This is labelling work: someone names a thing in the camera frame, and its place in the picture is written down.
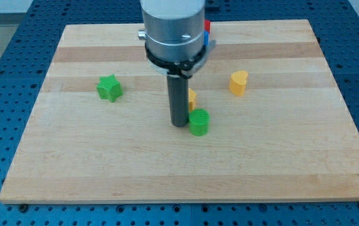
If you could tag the green cylinder block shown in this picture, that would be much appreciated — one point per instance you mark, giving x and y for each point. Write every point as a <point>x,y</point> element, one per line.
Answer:
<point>199,120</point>

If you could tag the yellow heart block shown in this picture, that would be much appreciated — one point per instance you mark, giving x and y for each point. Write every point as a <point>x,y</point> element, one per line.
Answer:
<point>238,82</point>

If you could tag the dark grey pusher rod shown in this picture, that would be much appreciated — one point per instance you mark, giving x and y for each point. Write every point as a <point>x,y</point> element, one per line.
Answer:
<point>178,100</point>

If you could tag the green star block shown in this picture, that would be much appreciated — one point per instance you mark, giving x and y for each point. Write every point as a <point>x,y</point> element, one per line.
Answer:
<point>109,88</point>

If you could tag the red block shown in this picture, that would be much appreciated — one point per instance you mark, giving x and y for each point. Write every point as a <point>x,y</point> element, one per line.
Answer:
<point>207,25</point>

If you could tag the black and clear mounting flange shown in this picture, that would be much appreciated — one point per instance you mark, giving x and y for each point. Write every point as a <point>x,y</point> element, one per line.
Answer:
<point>177,58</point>

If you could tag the yellow block behind rod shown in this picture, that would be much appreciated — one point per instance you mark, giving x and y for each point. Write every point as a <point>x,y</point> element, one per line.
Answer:
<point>192,100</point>

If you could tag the blue block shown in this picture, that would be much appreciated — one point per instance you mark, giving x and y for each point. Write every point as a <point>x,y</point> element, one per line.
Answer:
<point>206,37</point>

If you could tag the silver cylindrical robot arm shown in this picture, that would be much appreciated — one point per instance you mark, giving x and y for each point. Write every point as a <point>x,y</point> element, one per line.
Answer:
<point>172,20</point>

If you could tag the wooden board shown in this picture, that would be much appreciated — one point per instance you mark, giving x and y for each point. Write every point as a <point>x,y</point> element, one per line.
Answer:
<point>289,138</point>

